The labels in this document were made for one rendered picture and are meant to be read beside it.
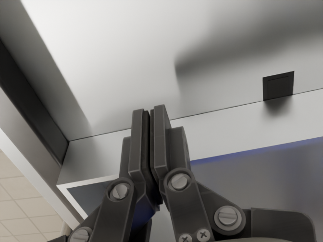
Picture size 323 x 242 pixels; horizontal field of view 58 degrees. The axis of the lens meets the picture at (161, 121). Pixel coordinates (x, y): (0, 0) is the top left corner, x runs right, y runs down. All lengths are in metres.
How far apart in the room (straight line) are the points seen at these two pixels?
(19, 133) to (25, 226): 2.08
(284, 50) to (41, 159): 0.15
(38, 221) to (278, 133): 2.05
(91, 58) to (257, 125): 0.10
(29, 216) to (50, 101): 1.96
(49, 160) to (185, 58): 0.10
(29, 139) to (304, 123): 0.15
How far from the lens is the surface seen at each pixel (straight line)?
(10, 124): 0.17
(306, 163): 0.23
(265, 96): 0.18
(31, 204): 2.00
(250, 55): 0.16
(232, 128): 0.17
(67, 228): 0.73
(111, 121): 0.18
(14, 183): 1.86
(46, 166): 0.19
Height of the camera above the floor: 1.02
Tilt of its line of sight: 49 degrees down
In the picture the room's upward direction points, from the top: 178 degrees clockwise
